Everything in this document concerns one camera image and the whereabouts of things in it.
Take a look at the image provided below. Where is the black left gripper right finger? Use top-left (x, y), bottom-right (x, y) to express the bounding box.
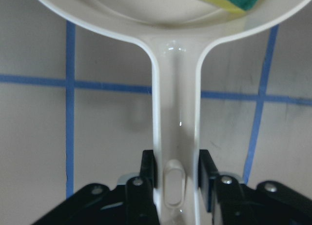
top-left (198, 149), bottom-right (312, 225)

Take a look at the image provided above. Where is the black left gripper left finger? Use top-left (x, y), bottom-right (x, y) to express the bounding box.
top-left (34, 150), bottom-right (160, 225)

